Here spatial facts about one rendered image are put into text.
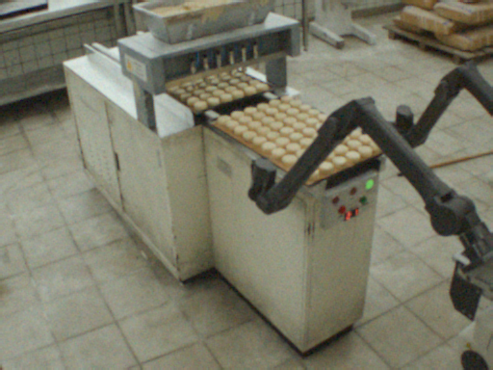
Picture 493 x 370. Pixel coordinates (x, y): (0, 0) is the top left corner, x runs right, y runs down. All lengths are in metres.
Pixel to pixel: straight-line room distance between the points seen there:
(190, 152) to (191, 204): 0.25
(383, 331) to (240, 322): 0.65
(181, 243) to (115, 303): 0.47
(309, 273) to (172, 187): 0.72
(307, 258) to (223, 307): 0.77
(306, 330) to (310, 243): 0.43
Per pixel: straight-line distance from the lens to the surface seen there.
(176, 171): 2.43
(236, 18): 2.43
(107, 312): 2.79
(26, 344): 2.75
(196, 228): 2.63
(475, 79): 1.80
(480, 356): 1.73
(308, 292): 2.17
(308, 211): 1.94
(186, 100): 2.47
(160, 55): 2.21
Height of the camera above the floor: 1.88
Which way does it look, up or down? 34 degrees down
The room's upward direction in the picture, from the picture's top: 5 degrees counter-clockwise
